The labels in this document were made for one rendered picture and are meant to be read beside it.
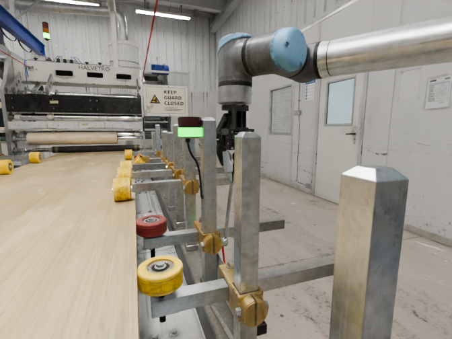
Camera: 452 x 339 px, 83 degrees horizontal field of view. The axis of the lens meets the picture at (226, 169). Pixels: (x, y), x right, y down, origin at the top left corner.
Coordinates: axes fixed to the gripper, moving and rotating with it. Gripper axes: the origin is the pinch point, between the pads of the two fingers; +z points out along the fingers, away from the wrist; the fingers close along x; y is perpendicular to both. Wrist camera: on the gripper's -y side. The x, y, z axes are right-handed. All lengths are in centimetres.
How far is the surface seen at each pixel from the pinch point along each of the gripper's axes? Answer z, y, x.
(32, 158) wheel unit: 8, -147, -94
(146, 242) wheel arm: 16.2, 0.5, -24.2
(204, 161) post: -5.6, 4.5, -9.2
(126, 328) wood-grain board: 11.2, 36.7, -28.2
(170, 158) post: 2, -70, -8
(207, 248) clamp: 17.1, 7.3, -9.4
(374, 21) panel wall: -144, -191, 261
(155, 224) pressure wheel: 10.8, 2.7, -21.9
